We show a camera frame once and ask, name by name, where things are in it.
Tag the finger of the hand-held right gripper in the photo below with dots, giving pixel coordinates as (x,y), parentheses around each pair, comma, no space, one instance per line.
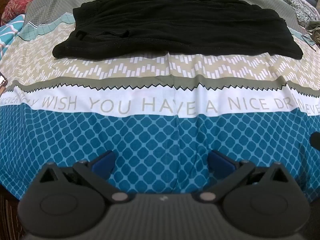
(316,142)

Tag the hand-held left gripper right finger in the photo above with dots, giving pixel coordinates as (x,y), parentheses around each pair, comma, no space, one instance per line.
(220,161)

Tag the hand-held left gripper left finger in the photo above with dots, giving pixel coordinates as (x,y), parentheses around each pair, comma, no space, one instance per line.
(103,162)

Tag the black pants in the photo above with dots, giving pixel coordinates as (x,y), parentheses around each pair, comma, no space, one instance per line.
(180,27)

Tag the printed patterned bed sheet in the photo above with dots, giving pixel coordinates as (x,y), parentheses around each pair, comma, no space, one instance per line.
(160,80)

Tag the olive green cloth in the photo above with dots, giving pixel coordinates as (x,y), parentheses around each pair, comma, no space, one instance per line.
(313,28)

